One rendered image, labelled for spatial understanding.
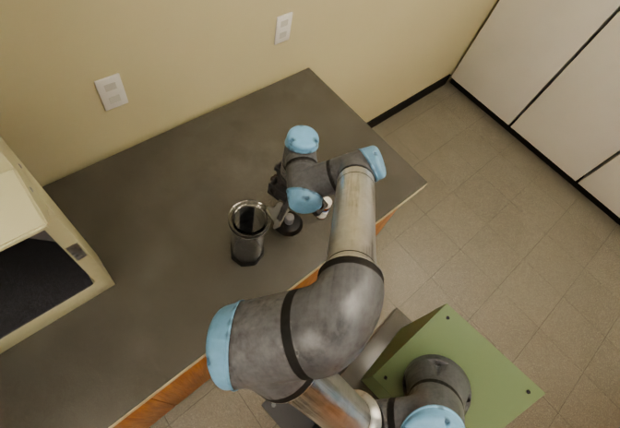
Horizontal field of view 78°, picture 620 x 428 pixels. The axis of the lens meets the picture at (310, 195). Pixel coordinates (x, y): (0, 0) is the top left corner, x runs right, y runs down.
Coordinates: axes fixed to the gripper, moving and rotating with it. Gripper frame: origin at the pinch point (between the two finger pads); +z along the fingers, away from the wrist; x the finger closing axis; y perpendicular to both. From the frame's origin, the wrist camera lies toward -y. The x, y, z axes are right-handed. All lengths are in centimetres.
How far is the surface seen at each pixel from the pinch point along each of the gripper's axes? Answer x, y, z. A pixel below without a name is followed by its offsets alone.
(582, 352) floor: -87, -162, 103
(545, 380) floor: -58, -147, 103
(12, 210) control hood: 49, 20, -48
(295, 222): -0.8, -2.1, 5.3
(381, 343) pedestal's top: 12.9, -43.0, 8.8
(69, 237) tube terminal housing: 45, 26, -24
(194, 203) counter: 12.7, 27.7, 8.8
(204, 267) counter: 26.6, 10.8, 8.8
